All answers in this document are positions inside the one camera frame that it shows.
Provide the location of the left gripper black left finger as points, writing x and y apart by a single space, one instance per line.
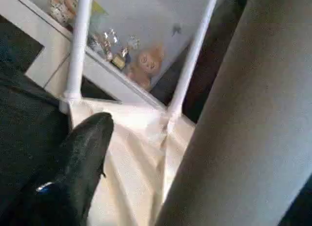
73 167

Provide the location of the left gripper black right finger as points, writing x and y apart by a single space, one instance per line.
298 206

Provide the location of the white plastic table top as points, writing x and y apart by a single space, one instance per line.
136 162

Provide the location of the white plastic table leg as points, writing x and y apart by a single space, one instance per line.
243 126
192 52
78 40

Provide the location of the black shiny mat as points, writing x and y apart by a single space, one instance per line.
24 113

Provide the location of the white cabinet with glass doors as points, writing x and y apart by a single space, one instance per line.
61 55

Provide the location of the small yellowish box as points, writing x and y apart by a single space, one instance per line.
118 61

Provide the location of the beige plush toy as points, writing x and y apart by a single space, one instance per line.
145 65

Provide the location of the white patterned ceramic figurine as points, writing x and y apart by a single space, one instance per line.
61 6

